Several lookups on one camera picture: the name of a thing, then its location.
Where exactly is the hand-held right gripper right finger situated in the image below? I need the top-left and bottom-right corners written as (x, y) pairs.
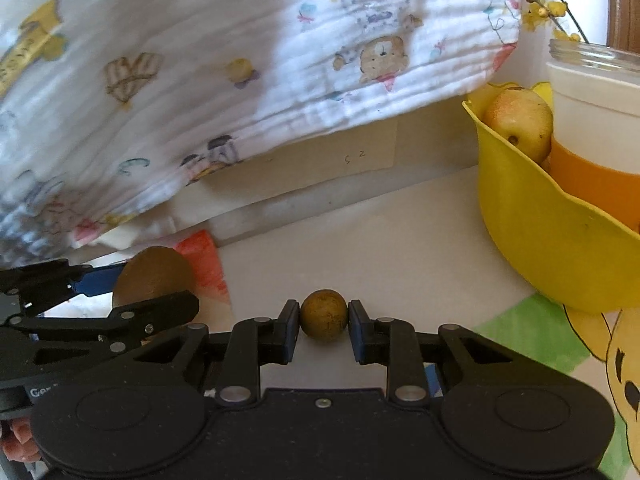
top-left (348, 300), bottom-right (517, 407)

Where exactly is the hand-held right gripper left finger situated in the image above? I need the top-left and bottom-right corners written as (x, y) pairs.
top-left (131, 300), bottom-right (302, 407)

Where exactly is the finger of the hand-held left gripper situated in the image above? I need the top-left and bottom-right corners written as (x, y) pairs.
top-left (0, 259), bottom-right (127, 322)
top-left (0, 290), bottom-right (201, 383)

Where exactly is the brown longan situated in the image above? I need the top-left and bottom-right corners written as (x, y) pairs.
top-left (300, 289), bottom-right (349, 343)

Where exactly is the large brown kiwi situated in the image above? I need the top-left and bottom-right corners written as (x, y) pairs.
top-left (112, 246), bottom-right (197, 308)

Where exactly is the person's left hand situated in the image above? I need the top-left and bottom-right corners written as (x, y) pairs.
top-left (0, 417), bottom-right (41, 463)

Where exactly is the yellow bear poster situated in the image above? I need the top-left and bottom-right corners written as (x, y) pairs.
top-left (470, 292), bottom-right (640, 480)

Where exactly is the yellow plastic bowl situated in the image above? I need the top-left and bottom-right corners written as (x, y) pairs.
top-left (461, 82), bottom-right (640, 316)

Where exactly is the printed blanket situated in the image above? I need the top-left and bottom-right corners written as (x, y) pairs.
top-left (0, 0), bottom-right (521, 266)

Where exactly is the yellow-red apple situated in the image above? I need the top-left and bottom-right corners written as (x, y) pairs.
top-left (482, 87), bottom-right (554, 163)

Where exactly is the white jar with orange band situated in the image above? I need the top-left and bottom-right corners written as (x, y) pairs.
top-left (545, 39), bottom-right (640, 233)

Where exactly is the yellow flower twig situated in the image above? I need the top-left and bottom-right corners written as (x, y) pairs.
top-left (517, 0), bottom-right (583, 43)

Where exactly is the brown wooden door frame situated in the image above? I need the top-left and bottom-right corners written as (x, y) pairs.
top-left (607, 0), bottom-right (640, 53)

